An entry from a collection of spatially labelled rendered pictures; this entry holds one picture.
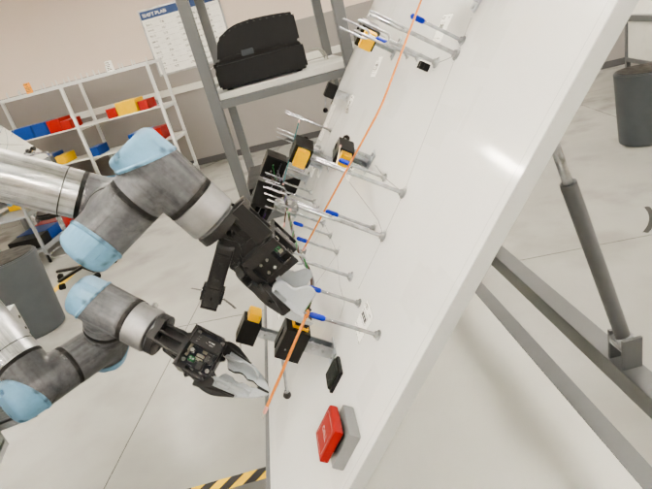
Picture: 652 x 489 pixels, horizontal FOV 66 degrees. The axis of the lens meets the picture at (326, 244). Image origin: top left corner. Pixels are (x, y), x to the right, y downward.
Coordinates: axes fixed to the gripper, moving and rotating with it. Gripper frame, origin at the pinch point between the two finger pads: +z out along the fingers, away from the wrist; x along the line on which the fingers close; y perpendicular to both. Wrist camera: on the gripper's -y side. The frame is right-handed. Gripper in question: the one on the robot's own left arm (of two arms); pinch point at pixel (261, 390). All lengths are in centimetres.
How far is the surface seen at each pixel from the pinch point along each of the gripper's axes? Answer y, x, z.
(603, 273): 27, 32, 37
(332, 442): 22.1, -4.3, 12.0
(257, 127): -584, 426, -239
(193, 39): -29, 84, -69
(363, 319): 17.3, 13.3, 9.4
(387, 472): -13.9, -1.1, 27.4
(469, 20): 37, 54, 4
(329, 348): 8.0, 9.5, 7.0
